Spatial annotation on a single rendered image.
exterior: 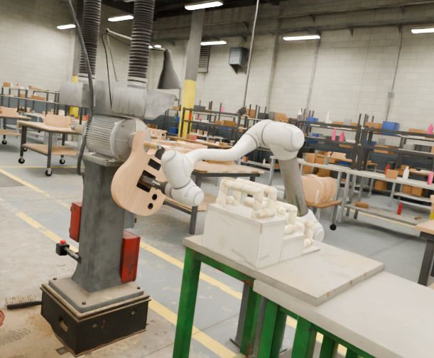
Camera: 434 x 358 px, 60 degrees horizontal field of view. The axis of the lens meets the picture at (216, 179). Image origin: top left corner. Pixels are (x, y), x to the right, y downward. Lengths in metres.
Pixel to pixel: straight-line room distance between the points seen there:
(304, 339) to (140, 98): 1.28
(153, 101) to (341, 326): 1.28
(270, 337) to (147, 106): 1.15
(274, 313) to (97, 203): 1.34
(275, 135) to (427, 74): 11.12
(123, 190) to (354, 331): 1.31
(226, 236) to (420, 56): 11.98
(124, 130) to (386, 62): 11.73
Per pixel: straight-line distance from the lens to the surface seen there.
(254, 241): 1.33
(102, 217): 2.38
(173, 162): 1.71
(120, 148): 2.16
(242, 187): 1.36
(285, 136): 1.92
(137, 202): 2.09
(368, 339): 1.18
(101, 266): 2.50
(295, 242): 1.52
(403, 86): 13.03
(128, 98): 2.00
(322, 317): 1.23
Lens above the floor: 1.42
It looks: 8 degrees down
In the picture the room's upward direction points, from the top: 8 degrees clockwise
